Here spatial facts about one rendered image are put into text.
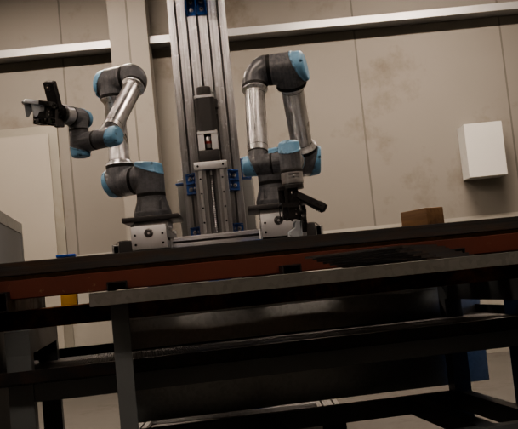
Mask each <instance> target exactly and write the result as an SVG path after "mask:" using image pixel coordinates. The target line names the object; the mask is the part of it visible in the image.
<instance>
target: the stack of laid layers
mask: <svg viewBox="0 0 518 429"><path fill-rule="evenodd" d="M509 229H518V216H516V217H507V218H497V219H488V220H470V221H460V222H451V223H441V224H432V225H422V226H404V227H396V228H386V229H377V230H367V231H358V232H340V233H330V234H321V235H311V236H302V237H285V238H275V239H265V240H256V241H246V242H237V243H219V244H209V245H200V246H190V247H181V248H171V249H154V250H145V251H135V252H126V253H116V254H107V255H89V256H79V257H70V258H60V259H52V260H34V261H24V262H15V263H5V264H0V277H11V276H19V275H29V274H38V273H47V272H64V271H74V270H83V269H92V268H101V267H111V266H128V265H138V264H146V263H156V262H164V261H174V260H191V259H201V258H210V257H219V256H228V255H245V254H255V253H264V252H273V251H283V250H291V249H309V248H318V247H327V246H337V245H346V244H355V243H372V242H382V241H391V240H400V239H409V238H418V237H436V236H445V235H454V234H464V233H472V232H490V231H499V230H509Z"/></svg>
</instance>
